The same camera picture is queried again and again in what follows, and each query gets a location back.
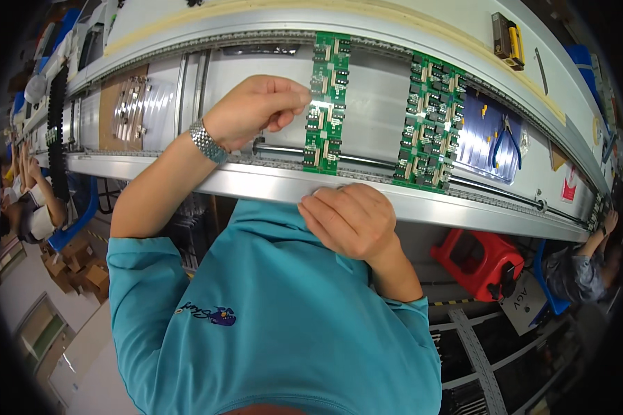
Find person's left hand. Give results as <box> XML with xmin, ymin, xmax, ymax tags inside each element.
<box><xmin>202</xmin><ymin>74</ymin><xmax>313</xmax><ymax>154</ymax></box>

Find person's right hand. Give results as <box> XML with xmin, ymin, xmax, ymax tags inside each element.
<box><xmin>297</xmin><ymin>183</ymin><xmax>398</xmax><ymax>262</ymax></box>

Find narrow green circuit board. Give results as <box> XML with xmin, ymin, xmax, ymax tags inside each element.
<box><xmin>301</xmin><ymin>31</ymin><xmax>352</xmax><ymax>176</ymax></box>

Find person's body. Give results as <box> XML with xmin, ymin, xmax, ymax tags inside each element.
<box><xmin>106</xmin><ymin>199</ymin><xmax>443</xmax><ymax>415</ymax></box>

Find wide green circuit board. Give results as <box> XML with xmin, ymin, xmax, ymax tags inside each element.
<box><xmin>392</xmin><ymin>50</ymin><xmax>468</xmax><ymax>194</ymax></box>

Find silver metal wrist watch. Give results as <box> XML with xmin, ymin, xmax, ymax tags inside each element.
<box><xmin>188</xmin><ymin>118</ymin><xmax>231</xmax><ymax>166</ymax></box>

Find red plastic stool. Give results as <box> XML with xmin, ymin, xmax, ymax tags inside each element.
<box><xmin>429</xmin><ymin>229</ymin><xmax>525</xmax><ymax>303</ymax></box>

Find blue ribbed parts tray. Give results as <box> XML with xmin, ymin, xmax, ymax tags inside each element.
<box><xmin>454</xmin><ymin>87</ymin><xmax>526</xmax><ymax>186</ymax></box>

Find grey metal rack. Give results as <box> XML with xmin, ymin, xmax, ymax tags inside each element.
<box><xmin>428</xmin><ymin>308</ymin><xmax>582</xmax><ymax>415</ymax></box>

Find white floor sign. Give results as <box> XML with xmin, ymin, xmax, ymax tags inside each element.
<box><xmin>499</xmin><ymin>269</ymin><xmax>549</xmax><ymax>337</ymax></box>

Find clear acrylic fixture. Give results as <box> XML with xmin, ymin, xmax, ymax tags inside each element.
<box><xmin>111</xmin><ymin>75</ymin><xmax>152</xmax><ymax>142</ymax></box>

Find brown cardboard sheet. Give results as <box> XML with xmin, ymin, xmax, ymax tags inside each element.
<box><xmin>98</xmin><ymin>64</ymin><xmax>151</xmax><ymax>153</ymax></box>

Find blue plastic chair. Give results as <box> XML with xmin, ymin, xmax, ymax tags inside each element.
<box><xmin>47</xmin><ymin>176</ymin><xmax>100</xmax><ymax>253</ymax></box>
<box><xmin>530</xmin><ymin>239</ymin><xmax>572</xmax><ymax>326</ymax></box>

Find red and white label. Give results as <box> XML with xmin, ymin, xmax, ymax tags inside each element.
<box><xmin>560</xmin><ymin>164</ymin><xmax>578</xmax><ymax>204</ymax></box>

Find yellow and brown hand tool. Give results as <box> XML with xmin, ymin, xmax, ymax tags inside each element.
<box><xmin>491</xmin><ymin>11</ymin><xmax>526</xmax><ymax>72</ymax></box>

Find heap of cardboard boxes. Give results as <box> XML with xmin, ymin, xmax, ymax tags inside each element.
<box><xmin>40</xmin><ymin>238</ymin><xmax>110</xmax><ymax>305</ymax></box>

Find grey metal tweezers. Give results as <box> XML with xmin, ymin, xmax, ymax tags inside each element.
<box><xmin>533</xmin><ymin>47</ymin><xmax>549</xmax><ymax>97</ymax></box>

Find blue plastic bin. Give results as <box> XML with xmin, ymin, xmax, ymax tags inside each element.
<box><xmin>565</xmin><ymin>44</ymin><xmax>604</xmax><ymax>107</ymax></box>

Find cluttered workbench shelf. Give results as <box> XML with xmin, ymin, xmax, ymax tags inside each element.
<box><xmin>9</xmin><ymin>0</ymin><xmax>119</xmax><ymax>122</ymax></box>

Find silver conveyor line frame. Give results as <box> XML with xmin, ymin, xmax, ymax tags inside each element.
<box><xmin>28</xmin><ymin>0</ymin><xmax>614</xmax><ymax>243</ymax></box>

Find blue handled pliers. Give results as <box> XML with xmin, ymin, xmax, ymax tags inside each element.
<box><xmin>491</xmin><ymin>114</ymin><xmax>523</xmax><ymax>171</ymax></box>

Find black cable chain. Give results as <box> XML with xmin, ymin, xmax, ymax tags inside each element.
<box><xmin>46</xmin><ymin>64</ymin><xmax>71</xmax><ymax>203</ymax></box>

